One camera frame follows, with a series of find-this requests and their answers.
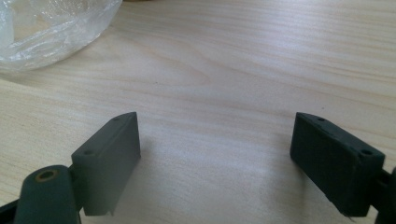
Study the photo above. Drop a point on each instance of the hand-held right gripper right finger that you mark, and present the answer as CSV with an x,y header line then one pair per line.
x,y
337,168

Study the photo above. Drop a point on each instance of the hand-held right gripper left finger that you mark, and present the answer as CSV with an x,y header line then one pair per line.
x,y
106,165

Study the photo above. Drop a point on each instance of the clear plastic bag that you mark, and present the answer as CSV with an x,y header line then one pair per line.
x,y
46,31

